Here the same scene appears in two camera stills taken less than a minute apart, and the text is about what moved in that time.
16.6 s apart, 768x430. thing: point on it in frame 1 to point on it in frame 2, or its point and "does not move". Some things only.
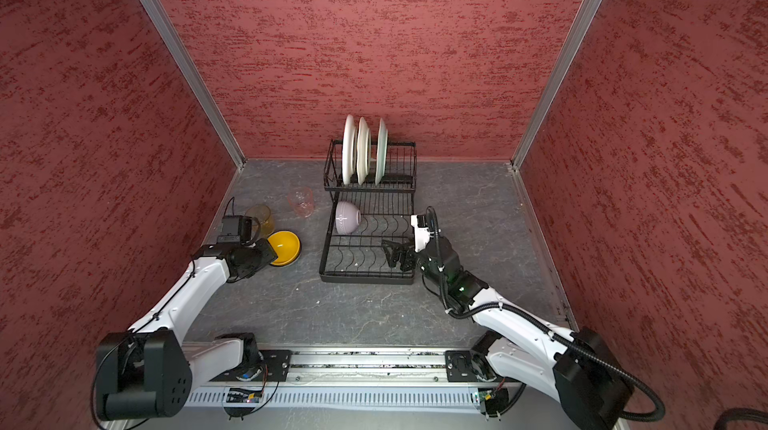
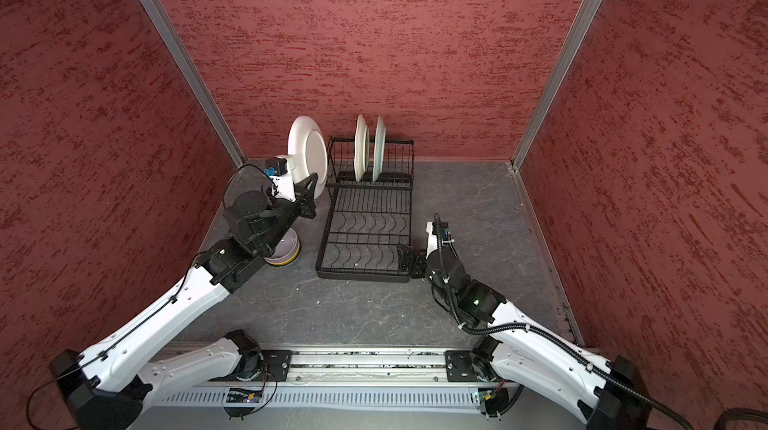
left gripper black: [268, 256] to [306, 195]
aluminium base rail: [366, 364] does not move
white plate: [364, 150] does not move
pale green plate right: [381, 152] does not move
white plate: [349, 150] to [307, 149]
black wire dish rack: [361, 217] does not move
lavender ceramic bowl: [348, 217] to [286, 248]
